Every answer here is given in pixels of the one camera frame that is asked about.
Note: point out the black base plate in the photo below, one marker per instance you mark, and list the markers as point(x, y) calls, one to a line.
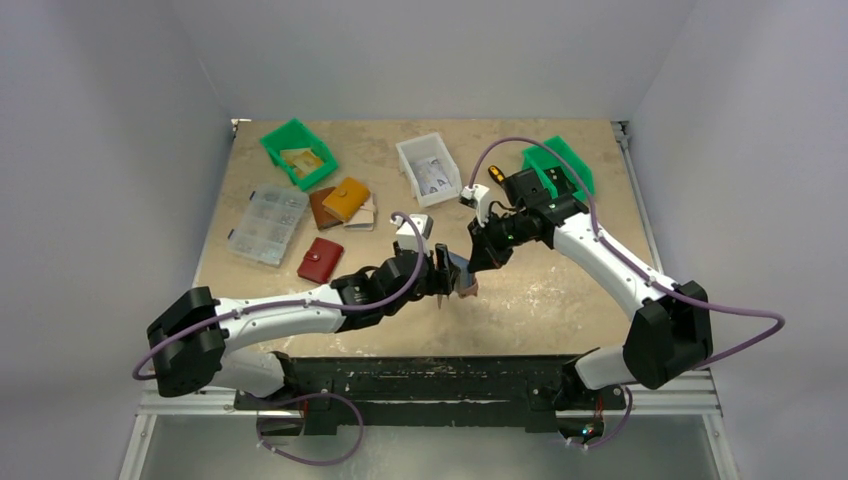
point(537, 393)

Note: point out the blue card sleeves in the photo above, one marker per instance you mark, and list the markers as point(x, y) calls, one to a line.
point(462, 265)

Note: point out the cards in green bin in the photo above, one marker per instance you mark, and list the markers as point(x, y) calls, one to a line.
point(301, 161)

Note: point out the right green bin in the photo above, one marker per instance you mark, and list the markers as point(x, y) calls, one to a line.
point(553, 175)

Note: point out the clear compartment organizer box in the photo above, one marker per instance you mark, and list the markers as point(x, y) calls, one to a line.
point(268, 224)

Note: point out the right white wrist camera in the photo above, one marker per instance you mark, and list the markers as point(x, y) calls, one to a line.
point(480, 198)

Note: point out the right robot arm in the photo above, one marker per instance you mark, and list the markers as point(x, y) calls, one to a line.
point(670, 331)

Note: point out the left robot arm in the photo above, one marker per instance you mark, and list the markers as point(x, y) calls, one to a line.
point(202, 341)

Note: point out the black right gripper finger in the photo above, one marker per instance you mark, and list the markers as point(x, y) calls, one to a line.
point(499, 251)
point(480, 258)

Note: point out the yellow card holder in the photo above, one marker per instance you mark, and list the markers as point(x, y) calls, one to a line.
point(344, 201)

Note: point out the brown card holder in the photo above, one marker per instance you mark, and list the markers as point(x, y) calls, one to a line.
point(323, 220)

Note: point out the aluminium frame rail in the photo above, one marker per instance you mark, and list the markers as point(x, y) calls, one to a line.
point(690, 394)

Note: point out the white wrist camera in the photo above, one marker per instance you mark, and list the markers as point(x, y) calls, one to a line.
point(413, 231)
point(480, 198)

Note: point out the left green bin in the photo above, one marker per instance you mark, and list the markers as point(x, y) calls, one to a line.
point(292, 135)

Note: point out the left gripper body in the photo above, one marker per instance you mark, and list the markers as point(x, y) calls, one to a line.
point(426, 287)

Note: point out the yellow black screwdriver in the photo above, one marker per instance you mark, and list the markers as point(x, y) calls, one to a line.
point(498, 176)

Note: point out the red card holder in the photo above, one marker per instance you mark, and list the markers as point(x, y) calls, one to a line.
point(320, 260)

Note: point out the white bin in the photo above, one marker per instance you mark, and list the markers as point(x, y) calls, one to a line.
point(426, 146)

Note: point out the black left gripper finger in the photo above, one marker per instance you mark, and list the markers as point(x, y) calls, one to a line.
point(444, 287)
point(443, 262)

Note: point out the cards in white bin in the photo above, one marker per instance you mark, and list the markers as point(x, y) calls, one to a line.
point(430, 176)

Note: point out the beige card holder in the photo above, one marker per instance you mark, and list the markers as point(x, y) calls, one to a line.
point(364, 218)

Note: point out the pink card holder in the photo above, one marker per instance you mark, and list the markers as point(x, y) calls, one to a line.
point(467, 286)

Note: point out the green bin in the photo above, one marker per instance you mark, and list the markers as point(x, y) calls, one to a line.
point(553, 175)
point(292, 135)

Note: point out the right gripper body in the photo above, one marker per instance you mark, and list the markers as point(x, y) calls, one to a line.
point(486, 241)

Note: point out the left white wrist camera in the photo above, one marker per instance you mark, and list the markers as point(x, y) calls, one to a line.
point(413, 231)

